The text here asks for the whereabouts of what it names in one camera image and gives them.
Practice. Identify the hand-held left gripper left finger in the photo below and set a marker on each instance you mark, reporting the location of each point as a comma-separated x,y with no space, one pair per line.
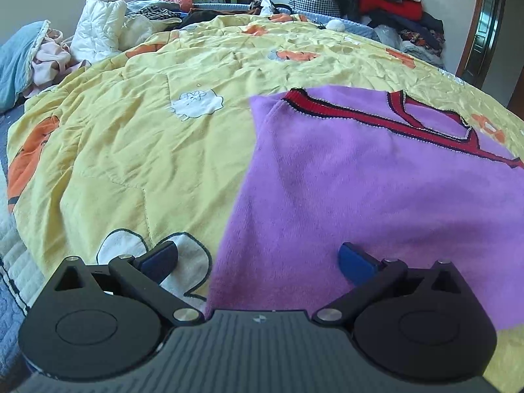
160,260

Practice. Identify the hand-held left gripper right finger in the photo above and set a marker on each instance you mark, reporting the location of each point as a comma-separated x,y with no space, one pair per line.
355,263

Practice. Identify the purple sweater with red trim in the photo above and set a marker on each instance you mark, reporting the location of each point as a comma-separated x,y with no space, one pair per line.
348,172

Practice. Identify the pile of dark clothes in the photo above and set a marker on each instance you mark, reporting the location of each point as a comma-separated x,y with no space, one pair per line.
393,4

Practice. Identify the yellow printed blanket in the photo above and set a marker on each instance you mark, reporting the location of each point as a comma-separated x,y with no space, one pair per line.
143,151

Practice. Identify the pink cloth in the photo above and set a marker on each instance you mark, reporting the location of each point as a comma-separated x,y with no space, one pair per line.
51,59

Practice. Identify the white plastic bag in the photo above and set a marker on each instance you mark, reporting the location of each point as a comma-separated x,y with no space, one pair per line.
388,35

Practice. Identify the white fluffy ball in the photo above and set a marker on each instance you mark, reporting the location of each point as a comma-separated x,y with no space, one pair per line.
335,24

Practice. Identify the white puffy jacket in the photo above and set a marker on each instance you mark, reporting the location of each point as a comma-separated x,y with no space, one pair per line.
100,24

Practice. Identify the light blue pillow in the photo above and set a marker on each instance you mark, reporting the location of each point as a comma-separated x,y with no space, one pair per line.
16,61

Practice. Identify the black white patterned cloth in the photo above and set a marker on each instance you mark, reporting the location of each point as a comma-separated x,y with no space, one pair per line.
153,11

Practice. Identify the white crumpled tissue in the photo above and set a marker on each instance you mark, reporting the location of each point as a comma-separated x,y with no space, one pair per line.
267,5

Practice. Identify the wooden door frame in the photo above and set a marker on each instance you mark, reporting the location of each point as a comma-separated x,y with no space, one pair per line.
483,28

